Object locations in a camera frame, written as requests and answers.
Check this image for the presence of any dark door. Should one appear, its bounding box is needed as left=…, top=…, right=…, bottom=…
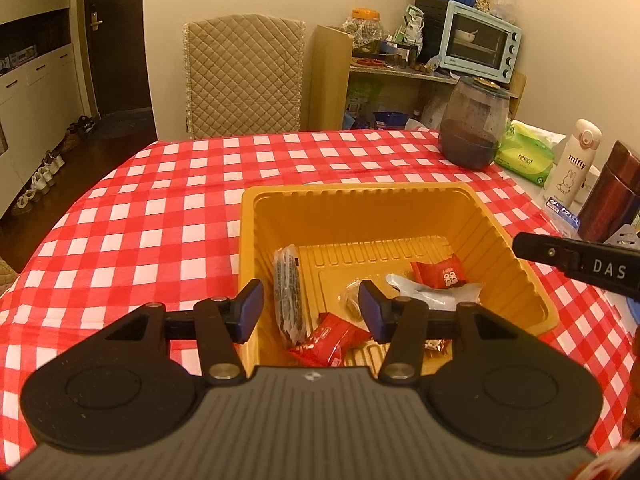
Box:
left=82, top=0, right=157, bottom=114

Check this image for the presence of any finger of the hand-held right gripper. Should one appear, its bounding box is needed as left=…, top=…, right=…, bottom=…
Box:
left=512, top=231, right=585, bottom=274

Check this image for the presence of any beige quilted chair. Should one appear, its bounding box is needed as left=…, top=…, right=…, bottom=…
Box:
left=182, top=14, right=307, bottom=140

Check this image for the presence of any small clear brown candy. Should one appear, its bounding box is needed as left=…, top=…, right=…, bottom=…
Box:
left=339, top=280, right=366, bottom=320

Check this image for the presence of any white rabbit print bottle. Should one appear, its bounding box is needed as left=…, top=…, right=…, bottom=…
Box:
left=543, top=119, right=603, bottom=207

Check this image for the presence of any white cabinet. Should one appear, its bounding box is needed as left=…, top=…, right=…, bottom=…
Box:
left=0, top=7, right=96, bottom=217

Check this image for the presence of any wooden shelf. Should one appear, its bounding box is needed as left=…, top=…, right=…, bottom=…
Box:
left=309, top=25, right=527, bottom=134

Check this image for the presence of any orange lid plastic jar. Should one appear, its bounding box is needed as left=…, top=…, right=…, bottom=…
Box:
left=344, top=8, right=390, bottom=54

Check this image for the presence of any orange plastic tray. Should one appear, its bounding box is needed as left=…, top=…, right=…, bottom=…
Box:
left=239, top=183, right=560, bottom=369

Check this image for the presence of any large red snack packet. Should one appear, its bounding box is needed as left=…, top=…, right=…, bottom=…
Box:
left=287, top=312, right=374, bottom=367

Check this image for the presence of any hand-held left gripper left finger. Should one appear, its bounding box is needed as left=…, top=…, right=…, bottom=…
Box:
left=102, top=279, right=266, bottom=387

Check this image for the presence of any red checkered tablecloth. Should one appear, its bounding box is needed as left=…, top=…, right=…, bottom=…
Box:
left=0, top=130, right=640, bottom=461

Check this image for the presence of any blue gum pack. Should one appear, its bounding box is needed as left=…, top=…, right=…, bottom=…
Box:
left=542, top=199, right=584, bottom=234

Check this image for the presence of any brown metal thermos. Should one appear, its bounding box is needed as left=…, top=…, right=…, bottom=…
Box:
left=577, top=141, right=640, bottom=244

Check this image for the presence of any grey metal phone stand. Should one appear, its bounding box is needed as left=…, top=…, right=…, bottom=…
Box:
left=607, top=225, right=640, bottom=249

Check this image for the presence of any row of shoes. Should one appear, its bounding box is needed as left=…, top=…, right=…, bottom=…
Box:
left=12, top=115, right=99, bottom=216

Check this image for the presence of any dark plastic jar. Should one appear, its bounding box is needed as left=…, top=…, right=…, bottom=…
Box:
left=439, top=76, right=511, bottom=171

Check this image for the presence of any light blue toaster oven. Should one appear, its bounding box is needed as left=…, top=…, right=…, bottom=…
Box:
left=432, top=0, right=524, bottom=85

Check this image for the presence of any red packet white print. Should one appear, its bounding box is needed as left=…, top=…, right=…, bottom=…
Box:
left=410, top=255, right=469, bottom=291

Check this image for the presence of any person's right hand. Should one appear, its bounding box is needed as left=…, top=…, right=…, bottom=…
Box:
left=625, top=355, right=640, bottom=429

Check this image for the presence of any green tissue pack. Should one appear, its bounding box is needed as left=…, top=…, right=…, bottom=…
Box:
left=494, top=120, right=567, bottom=189

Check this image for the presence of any clear cookie packet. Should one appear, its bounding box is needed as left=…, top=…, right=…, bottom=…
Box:
left=272, top=244, right=309, bottom=349

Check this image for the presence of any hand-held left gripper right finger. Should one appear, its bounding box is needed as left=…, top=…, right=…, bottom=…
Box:
left=357, top=280, right=519, bottom=387

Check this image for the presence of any white snack packet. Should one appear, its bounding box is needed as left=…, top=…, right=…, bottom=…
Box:
left=385, top=274, right=486, bottom=314

